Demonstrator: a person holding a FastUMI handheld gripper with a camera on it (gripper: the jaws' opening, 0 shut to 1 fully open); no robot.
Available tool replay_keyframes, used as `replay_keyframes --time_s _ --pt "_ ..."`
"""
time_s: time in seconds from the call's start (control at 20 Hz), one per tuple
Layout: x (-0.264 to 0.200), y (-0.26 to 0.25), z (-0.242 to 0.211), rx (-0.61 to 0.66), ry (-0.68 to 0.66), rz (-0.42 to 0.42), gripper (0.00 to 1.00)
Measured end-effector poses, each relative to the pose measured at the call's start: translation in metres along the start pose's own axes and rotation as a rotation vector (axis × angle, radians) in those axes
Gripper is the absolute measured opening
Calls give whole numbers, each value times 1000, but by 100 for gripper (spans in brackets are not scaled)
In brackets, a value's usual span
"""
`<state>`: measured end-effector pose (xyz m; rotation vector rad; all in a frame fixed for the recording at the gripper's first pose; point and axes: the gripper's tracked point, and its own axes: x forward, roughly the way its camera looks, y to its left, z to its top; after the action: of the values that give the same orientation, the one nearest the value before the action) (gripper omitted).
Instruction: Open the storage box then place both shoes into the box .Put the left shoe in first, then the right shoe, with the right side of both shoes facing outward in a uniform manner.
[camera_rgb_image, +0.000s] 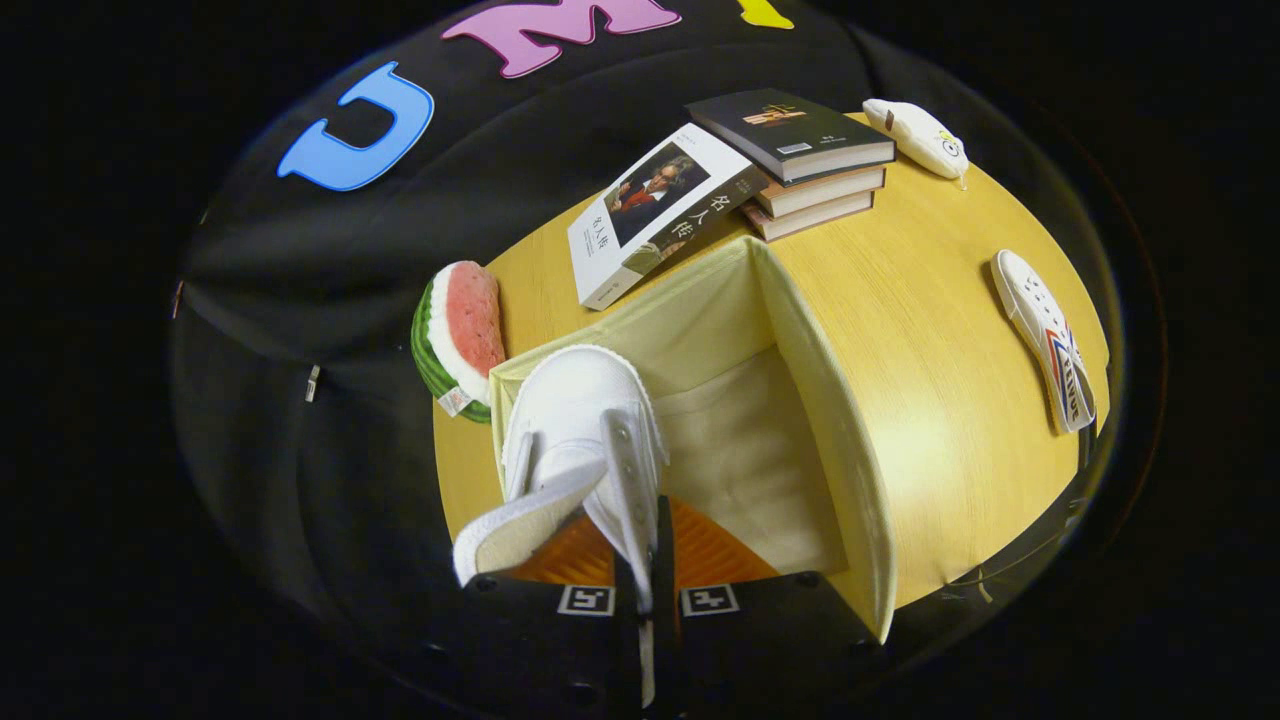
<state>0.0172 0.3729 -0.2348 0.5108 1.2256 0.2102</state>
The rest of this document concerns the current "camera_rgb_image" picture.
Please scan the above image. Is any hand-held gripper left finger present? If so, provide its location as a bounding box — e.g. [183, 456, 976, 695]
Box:
[440, 505, 646, 716]

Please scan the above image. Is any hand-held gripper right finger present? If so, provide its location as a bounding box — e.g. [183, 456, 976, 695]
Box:
[650, 495, 889, 713]

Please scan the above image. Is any white canvas shoe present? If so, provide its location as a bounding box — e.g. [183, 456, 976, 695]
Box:
[990, 249, 1098, 436]
[452, 344, 669, 706]

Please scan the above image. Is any beige fabric storage box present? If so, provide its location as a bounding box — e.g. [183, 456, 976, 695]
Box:
[488, 236, 898, 643]

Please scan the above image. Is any watermelon slice plush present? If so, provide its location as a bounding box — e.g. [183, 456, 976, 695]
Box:
[410, 261, 507, 424]

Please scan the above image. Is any white portrait cover book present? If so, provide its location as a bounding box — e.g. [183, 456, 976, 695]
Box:
[566, 122, 771, 312]

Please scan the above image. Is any brown cover book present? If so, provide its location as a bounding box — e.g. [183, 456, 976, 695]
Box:
[742, 190, 876, 243]
[752, 165, 888, 218]

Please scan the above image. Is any black cover book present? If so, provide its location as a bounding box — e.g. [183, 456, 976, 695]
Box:
[685, 88, 897, 186]

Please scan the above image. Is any white plush toy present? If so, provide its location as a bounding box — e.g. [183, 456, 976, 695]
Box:
[862, 97, 969, 186]

